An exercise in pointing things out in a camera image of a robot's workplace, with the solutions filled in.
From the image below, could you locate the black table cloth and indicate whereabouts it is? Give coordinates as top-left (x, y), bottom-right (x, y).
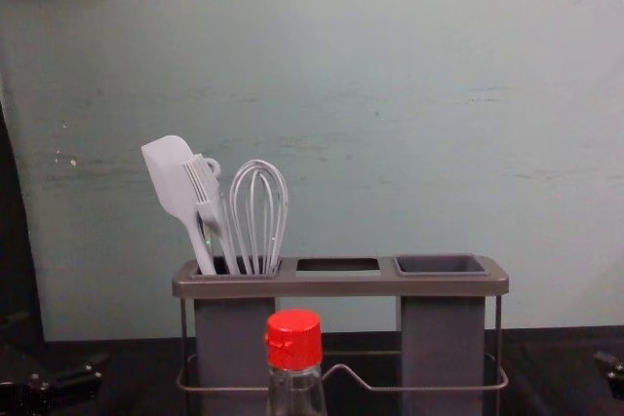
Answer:
top-left (0, 325), bottom-right (624, 416)

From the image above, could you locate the grey plastic rack bin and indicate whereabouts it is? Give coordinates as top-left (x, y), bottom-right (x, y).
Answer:
top-left (392, 252), bottom-right (489, 416)
top-left (188, 254), bottom-right (284, 416)

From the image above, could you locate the pale grey silicone brush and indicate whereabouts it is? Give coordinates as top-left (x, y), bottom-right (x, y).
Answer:
top-left (182, 154), bottom-right (241, 275)

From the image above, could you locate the red bottle cap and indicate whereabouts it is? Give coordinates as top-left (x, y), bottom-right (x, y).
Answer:
top-left (263, 308), bottom-right (325, 371)

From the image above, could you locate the clear glass bottle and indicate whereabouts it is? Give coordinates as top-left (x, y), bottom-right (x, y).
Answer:
top-left (265, 360), bottom-right (329, 416)

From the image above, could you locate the pale grey silicone whisk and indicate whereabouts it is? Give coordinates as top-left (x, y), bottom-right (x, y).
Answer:
top-left (228, 158), bottom-right (291, 277)

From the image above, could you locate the pale grey silicone spatula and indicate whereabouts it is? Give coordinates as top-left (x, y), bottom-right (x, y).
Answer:
top-left (140, 133), bottom-right (218, 276)

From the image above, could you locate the grey metal utensil rack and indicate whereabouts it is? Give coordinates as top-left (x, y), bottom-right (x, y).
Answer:
top-left (171, 253), bottom-right (511, 416)

